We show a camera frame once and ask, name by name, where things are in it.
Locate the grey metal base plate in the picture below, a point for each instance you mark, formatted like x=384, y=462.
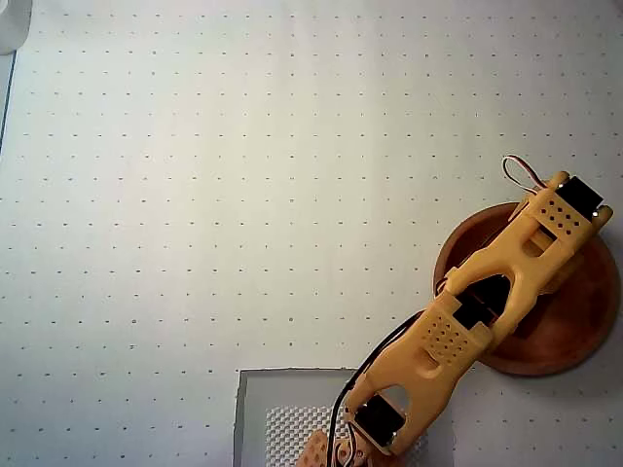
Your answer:
x=253, y=413

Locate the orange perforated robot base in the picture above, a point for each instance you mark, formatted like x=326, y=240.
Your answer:
x=314, y=450

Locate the white textured pad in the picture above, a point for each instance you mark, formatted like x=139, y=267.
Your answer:
x=292, y=438

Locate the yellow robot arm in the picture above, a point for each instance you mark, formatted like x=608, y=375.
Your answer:
x=438, y=360

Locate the brown wooden bowl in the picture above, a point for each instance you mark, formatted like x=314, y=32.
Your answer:
x=574, y=331

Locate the white plastic object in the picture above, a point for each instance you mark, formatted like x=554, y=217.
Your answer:
x=12, y=24

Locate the white dotted mat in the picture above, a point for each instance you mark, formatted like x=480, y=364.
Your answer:
x=146, y=146

